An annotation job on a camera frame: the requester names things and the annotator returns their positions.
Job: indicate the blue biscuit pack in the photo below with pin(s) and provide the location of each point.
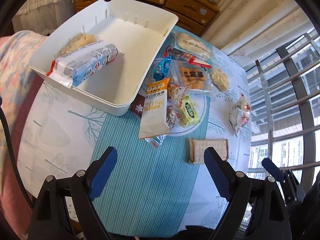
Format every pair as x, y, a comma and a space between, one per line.
74, 68

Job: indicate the blue foil candy pack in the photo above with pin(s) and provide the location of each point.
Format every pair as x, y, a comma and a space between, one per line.
161, 68

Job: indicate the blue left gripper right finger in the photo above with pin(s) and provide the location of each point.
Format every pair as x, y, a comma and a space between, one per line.
215, 166

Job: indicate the red white snack bag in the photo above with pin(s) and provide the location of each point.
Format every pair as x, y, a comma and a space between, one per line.
239, 114

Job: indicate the cream curtain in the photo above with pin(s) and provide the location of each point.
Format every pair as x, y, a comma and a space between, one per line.
246, 30

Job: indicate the clear bag orange cookies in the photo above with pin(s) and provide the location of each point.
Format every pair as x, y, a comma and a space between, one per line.
195, 79

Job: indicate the red dates zip bag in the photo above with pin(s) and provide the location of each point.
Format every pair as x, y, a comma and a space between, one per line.
185, 57

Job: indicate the small round rice cracker pack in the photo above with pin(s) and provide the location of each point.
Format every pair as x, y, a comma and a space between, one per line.
219, 79

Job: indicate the lace covered cabinet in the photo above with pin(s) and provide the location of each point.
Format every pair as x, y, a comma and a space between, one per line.
43, 16

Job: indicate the pastel floral blanket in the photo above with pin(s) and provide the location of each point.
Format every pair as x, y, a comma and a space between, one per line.
19, 85

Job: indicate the brown snowflake chocolate pack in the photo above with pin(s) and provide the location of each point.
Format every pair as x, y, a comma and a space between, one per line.
137, 106

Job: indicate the clear pack yellow crackers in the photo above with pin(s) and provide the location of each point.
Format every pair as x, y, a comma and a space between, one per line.
78, 41

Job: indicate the metal window bars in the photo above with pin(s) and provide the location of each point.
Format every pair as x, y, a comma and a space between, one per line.
284, 91

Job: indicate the peanut brittle clear pack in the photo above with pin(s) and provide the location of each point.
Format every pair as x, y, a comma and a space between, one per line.
176, 94

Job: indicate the bread pack clear wrapper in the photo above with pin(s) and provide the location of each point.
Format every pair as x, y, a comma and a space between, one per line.
188, 44

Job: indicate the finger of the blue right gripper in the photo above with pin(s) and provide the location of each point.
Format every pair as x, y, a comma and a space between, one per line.
272, 169

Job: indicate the leaf print tablecloth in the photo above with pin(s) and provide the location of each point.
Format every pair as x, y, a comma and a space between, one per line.
152, 191

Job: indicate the green pineapple cake pack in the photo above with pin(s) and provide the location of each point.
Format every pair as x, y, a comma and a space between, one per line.
187, 112

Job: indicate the white orange oats bar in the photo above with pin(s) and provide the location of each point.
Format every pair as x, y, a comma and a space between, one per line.
154, 117

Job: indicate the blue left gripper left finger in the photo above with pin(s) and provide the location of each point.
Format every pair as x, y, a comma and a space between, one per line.
99, 172

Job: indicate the white plastic storage bin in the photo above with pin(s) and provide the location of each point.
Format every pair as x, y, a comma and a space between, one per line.
137, 29

